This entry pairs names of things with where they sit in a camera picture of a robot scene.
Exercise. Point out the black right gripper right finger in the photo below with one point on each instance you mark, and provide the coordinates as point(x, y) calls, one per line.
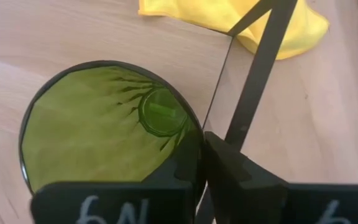
point(259, 202)

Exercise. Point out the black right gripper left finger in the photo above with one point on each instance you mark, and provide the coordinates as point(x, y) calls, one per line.
point(120, 205)

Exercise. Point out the green translucent plastic cup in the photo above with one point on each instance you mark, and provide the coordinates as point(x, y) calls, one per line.
point(82, 130)

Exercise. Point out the yellow cloth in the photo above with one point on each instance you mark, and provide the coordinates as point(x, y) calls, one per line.
point(216, 14)

